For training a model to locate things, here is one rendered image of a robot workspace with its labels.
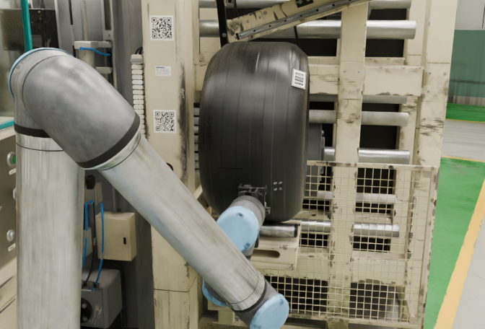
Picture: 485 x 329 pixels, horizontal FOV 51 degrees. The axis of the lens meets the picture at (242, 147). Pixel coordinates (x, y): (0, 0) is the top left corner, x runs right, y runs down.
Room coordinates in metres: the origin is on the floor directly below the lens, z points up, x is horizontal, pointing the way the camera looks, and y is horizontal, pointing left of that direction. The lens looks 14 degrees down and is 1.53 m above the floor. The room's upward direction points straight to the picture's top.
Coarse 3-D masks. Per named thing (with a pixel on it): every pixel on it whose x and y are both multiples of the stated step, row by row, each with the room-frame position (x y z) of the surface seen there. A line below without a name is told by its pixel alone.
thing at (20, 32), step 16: (0, 0) 1.28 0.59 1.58; (16, 0) 1.35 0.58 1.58; (0, 16) 1.27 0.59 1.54; (16, 16) 1.34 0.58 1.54; (0, 32) 1.27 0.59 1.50; (16, 32) 1.33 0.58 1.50; (0, 48) 1.26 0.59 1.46; (16, 48) 1.32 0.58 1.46; (0, 64) 1.25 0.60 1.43; (0, 80) 1.25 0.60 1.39; (0, 96) 1.24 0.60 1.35; (0, 112) 1.23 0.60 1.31; (0, 128) 1.21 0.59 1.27
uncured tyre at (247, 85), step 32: (224, 64) 1.46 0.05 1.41; (256, 64) 1.45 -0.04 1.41; (288, 64) 1.45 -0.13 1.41; (224, 96) 1.39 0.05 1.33; (256, 96) 1.38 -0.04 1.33; (288, 96) 1.37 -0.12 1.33; (224, 128) 1.35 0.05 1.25; (256, 128) 1.34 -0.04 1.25; (288, 128) 1.34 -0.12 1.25; (224, 160) 1.35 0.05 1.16; (256, 160) 1.33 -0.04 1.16; (288, 160) 1.33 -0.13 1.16; (224, 192) 1.37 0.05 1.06; (288, 192) 1.36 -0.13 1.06
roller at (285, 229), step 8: (264, 224) 1.46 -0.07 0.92; (272, 224) 1.46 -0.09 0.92; (280, 224) 1.46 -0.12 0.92; (288, 224) 1.46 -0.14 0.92; (296, 224) 1.46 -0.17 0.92; (264, 232) 1.46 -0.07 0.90; (272, 232) 1.45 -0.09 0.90; (280, 232) 1.45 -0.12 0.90; (288, 232) 1.44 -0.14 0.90; (296, 232) 1.44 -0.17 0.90
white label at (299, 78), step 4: (292, 72) 1.42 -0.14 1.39; (296, 72) 1.43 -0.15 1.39; (300, 72) 1.43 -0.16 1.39; (304, 72) 1.43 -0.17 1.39; (292, 76) 1.41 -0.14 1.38; (296, 76) 1.42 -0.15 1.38; (300, 76) 1.42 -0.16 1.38; (304, 76) 1.42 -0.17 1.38; (292, 80) 1.40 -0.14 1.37; (296, 80) 1.41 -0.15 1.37; (300, 80) 1.41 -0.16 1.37; (304, 80) 1.41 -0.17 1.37; (292, 84) 1.39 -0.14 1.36; (296, 84) 1.40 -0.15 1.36; (300, 84) 1.40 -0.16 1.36; (304, 84) 1.40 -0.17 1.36; (304, 88) 1.40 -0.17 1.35
